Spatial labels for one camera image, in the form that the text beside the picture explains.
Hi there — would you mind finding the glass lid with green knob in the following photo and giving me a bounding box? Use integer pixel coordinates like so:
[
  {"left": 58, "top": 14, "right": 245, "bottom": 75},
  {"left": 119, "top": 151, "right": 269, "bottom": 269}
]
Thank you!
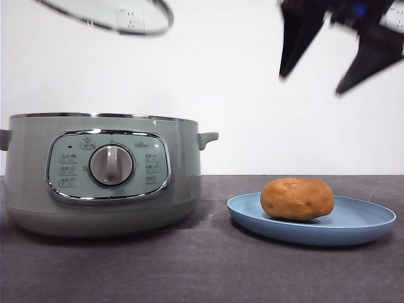
[{"left": 32, "top": 0, "right": 175, "bottom": 37}]

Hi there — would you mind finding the brown potato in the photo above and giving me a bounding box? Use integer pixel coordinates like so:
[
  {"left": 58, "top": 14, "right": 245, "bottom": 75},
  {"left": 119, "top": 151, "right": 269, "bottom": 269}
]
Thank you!
[{"left": 260, "top": 177, "right": 335, "bottom": 222}]

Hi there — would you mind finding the blue round plate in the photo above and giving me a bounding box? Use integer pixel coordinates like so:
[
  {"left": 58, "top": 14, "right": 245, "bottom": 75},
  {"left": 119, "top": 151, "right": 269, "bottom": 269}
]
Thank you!
[{"left": 227, "top": 192, "right": 397, "bottom": 247}]

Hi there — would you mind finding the pale green electric steamer pot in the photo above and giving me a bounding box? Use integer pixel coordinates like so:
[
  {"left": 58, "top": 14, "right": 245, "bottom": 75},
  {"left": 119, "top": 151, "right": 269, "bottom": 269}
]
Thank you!
[{"left": 0, "top": 111, "right": 219, "bottom": 239}]

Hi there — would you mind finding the white wall socket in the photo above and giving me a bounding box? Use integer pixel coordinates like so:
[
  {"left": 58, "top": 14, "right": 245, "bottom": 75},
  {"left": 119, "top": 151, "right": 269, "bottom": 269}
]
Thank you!
[
  {"left": 117, "top": 8, "right": 145, "bottom": 33},
  {"left": 380, "top": 6, "right": 404, "bottom": 34}
]

